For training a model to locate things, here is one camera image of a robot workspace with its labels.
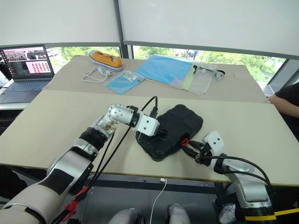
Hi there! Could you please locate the small blue zip pouch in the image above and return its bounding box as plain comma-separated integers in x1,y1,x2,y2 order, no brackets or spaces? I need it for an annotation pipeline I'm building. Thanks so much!
106,70,146,96

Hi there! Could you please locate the white coiled cable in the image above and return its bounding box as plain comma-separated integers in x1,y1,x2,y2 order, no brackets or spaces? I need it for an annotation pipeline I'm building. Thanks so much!
81,65,113,83

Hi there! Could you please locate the white sneaker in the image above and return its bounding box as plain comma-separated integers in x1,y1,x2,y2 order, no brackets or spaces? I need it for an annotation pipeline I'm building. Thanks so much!
219,203,237,223

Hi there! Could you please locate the white charger cable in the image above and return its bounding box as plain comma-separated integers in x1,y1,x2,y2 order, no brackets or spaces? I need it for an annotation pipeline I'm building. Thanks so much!
149,177,168,224

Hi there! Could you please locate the red cable clip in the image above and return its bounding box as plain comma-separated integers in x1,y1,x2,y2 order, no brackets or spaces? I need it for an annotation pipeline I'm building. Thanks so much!
63,200,81,217

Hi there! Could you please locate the black plastic tool case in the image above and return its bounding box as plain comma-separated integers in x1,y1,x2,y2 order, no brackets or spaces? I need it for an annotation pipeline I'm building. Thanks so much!
135,104,204,162

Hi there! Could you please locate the bystander person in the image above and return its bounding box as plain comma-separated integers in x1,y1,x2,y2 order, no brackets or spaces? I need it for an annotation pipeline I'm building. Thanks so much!
267,81,299,142

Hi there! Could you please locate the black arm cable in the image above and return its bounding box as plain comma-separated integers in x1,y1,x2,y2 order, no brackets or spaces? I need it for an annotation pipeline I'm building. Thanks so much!
199,155,277,196
50,95,160,224

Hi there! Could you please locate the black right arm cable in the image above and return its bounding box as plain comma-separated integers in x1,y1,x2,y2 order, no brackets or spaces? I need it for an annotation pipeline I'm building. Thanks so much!
199,155,277,196

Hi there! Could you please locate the clear and black clip tool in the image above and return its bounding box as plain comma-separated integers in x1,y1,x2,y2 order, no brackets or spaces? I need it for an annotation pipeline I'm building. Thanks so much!
194,65,226,82

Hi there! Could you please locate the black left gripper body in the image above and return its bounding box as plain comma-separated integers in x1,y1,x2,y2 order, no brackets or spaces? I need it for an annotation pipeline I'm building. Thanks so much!
154,123,171,141

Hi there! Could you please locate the clear plastic bag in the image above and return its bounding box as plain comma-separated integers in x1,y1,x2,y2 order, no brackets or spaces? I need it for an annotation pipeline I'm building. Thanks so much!
187,69,214,96

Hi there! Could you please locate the green transparent sheet folder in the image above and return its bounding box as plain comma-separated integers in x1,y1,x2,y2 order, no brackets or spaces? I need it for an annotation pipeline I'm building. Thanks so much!
180,64,196,91

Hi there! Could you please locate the white roller blind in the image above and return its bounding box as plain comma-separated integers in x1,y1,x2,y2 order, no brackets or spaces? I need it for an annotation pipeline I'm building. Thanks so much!
0,0,121,49
117,0,299,61

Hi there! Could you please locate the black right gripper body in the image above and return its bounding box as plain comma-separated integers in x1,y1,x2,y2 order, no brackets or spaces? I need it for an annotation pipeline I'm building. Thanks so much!
194,141,213,166

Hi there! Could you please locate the grey open laptop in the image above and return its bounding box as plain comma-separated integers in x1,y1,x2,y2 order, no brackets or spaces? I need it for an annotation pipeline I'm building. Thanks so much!
0,44,56,105

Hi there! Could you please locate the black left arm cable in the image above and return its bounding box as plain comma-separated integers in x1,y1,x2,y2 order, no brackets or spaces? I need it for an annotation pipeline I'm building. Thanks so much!
50,95,160,224

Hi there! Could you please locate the yellow canvas sneaker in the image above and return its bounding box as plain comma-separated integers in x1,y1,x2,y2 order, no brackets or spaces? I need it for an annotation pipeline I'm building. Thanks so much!
89,49,125,72

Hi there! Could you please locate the grey rounded shape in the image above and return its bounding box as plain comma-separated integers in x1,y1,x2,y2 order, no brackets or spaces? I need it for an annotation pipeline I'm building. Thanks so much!
166,203,192,224
108,208,141,224

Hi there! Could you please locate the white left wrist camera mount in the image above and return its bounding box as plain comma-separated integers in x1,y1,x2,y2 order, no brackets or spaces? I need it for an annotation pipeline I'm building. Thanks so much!
134,113,161,137

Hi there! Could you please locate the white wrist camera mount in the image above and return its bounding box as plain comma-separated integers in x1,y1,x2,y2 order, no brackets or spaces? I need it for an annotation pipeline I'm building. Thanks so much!
201,130,225,156
134,113,161,137

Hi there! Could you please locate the large blue document folder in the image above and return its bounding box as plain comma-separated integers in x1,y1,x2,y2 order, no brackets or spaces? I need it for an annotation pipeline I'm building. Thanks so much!
134,54,195,89

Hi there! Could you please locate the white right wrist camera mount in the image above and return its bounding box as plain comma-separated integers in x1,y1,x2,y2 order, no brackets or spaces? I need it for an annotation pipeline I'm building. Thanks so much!
201,130,225,156

